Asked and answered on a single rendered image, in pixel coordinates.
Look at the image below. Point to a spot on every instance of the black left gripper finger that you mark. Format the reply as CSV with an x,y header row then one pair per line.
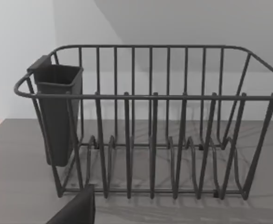
x,y
80,209

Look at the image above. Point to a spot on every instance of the dark grey cutlery holder cup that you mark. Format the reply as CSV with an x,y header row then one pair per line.
x,y
57,112

